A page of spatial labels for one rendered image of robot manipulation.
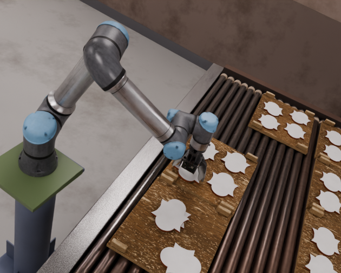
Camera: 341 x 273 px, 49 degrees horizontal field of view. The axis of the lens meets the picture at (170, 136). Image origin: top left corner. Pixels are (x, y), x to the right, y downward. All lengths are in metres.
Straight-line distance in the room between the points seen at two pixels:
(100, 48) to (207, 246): 0.81
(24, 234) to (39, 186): 0.39
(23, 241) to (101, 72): 1.03
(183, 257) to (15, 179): 0.70
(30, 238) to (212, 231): 0.85
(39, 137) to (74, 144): 1.60
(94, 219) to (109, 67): 0.58
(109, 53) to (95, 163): 1.79
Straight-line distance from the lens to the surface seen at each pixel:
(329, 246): 1.75
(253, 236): 1.61
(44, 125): 1.44
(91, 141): 3.06
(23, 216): 1.78
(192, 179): 1.62
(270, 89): 2.55
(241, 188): 1.73
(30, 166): 1.54
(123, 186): 1.56
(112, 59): 1.18
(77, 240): 1.38
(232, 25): 4.22
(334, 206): 1.95
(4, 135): 3.05
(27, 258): 2.05
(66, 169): 1.60
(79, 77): 1.38
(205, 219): 1.54
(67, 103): 1.47
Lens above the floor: 2.08
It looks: 39 degrees down
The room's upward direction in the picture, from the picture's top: 20 degrees clockwise
